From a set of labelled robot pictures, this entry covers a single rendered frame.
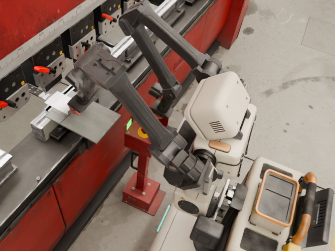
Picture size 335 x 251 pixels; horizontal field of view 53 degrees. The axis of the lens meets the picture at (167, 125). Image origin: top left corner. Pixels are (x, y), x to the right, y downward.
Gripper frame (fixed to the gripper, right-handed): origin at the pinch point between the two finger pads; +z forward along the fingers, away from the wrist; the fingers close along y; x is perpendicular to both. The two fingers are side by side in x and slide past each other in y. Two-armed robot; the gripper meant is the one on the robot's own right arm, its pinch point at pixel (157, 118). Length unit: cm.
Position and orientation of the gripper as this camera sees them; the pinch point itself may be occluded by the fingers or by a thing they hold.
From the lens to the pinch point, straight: 174.2
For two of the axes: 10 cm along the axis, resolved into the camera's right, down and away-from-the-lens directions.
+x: -4.0, 6.8, -6.1
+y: -8.5, -5.2, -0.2
